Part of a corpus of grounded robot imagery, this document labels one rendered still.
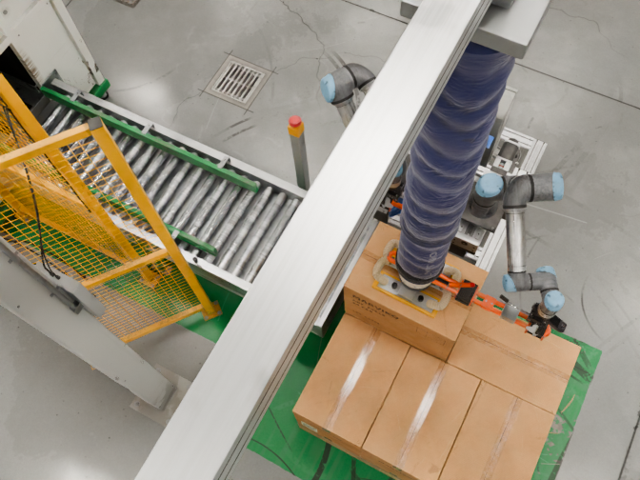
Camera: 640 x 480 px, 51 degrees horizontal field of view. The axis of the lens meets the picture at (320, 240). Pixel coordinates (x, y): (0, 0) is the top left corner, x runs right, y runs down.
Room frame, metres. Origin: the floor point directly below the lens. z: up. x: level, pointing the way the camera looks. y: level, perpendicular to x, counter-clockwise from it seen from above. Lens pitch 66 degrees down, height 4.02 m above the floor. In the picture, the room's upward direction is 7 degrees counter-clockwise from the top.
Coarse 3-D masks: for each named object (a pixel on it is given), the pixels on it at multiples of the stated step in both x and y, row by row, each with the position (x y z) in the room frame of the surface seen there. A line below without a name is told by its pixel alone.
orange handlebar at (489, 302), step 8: (400, 208) 1.46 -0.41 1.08; (448, 280) 1.06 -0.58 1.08; (448, 288) 1.02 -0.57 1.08; (480, 296) 0.96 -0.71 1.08; (488, 296) 0.95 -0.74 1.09; (480, 304) 0.92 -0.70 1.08; (488, 304) 0.92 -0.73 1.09; (496, 304) 0.92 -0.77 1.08; (504, 304) 0.91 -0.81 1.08; (496, 312) 0.88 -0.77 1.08; (520, 312) 0.86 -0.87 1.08
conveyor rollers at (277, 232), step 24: (48, 120) 2.63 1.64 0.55; (72, 144) 2.43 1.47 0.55; (96, 144) 2.42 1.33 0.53; (120, 144) 2.39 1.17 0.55; (144, 144) 2.39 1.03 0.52; (168, 168) 2.18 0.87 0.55; (72, 192) 2.08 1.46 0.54; (120, 192) 2.04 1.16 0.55; (168, 192) 2.00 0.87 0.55; (216, 192) 1.97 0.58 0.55; (264, 192) 1.93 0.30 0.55; (120, 216) 1.88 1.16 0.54; (168, 216) 1.84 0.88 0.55; (216, 216) 1.81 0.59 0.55; (240, 216) 1.80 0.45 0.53; (288, 216) 1.75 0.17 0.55; (216, 240) 1.66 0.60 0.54; (240, 240) 1.64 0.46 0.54; (360, 240) 1.55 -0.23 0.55; (240, 264) 1.49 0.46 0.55; (336, 288) 1.28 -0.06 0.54
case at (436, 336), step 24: (384, 240) 1.36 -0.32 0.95; (360, 264) 1.24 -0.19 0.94; (456, 264) 1.19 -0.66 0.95; (360, 288) 1.12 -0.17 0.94; (432, 288) 1.08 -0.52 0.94; (456, 288) 1.06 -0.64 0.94; (480, 288) 1.05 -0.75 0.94; (360, 312) 1.09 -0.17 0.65; (384, 312) 1.01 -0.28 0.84; (408, 312) 0.97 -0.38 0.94; (456, 312) 0.94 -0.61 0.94; (408, 336) 0.93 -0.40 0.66; (432, 336) 0.86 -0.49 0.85; (456, 336) 0.82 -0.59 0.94
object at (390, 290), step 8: (384, 272) 1.18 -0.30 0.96; (376, 280) 1.14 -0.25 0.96; (392, 280) 1.13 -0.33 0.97; (376, 288) 1.10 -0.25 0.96; (384, 288) 1.10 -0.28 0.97; (392, 288) 1.09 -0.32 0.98; (392, 296) 1.05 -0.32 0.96; (400, 296) 1.04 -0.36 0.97; (416, 296) 1.03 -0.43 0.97; (424, 296) 1.03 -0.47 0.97; (432, 296) 1.03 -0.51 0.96; (408, 304) 1.00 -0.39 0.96; (416, 304) 1.00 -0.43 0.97; (424, 304) 0.99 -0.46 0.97; (424, 312) 0.95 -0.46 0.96; (432, 312) 0.95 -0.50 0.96
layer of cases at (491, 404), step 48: (336, 336) 1.00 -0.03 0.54; (384, 336) 0.97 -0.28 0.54; (480, 336) 0.91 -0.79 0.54; (528, 336) 0.88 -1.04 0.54; (336, 384) 0.75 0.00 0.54; (384, 384) 0.72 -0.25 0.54; (432, 384) 0.69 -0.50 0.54; (480, 384) 0.66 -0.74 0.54; (528, 384) 0.64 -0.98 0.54; (336, 432) 0.50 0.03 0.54; (384, 432) 0.48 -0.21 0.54; (432, 432) 0.45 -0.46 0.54; (480, 432) 0.42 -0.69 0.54; (528, 432) 0.40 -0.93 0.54
